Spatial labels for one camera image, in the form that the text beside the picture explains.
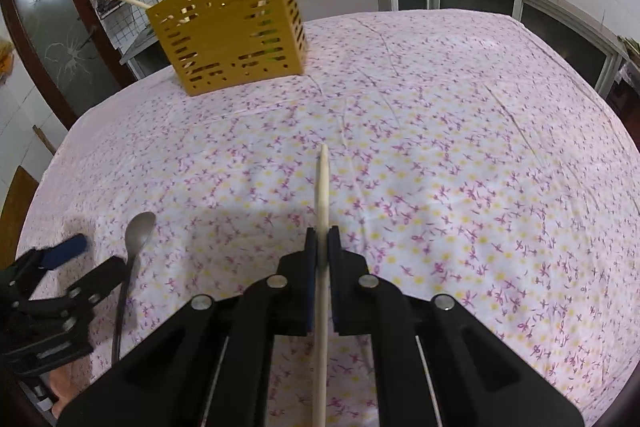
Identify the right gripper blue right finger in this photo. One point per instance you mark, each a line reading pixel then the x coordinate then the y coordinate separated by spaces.
pixel 335 269

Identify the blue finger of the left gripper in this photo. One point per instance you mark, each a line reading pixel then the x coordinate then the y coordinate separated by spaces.
pixel 53 257
pixel 98 283

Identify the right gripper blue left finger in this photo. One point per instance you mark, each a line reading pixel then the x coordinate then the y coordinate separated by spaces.
pixel 310 274

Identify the grey metal spoon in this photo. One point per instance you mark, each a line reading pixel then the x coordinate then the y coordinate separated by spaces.
pixel 137 234

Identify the lower kitchen cabinets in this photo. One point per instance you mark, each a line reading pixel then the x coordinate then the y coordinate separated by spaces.
pixel 585 48

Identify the person left hand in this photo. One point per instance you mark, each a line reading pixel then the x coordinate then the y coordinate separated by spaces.
pixel 66 383

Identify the wooden board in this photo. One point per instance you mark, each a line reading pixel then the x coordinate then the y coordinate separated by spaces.
pixel 13 215

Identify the floral pink tablecloth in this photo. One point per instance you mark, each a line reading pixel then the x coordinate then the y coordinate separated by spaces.
pixel 466 158

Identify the dark red framed glass door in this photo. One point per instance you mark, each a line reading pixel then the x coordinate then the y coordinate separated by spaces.
pixel 66 51

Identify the yellow perforated utensil holder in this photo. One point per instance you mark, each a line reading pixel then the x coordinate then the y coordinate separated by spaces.
pixel 217 44

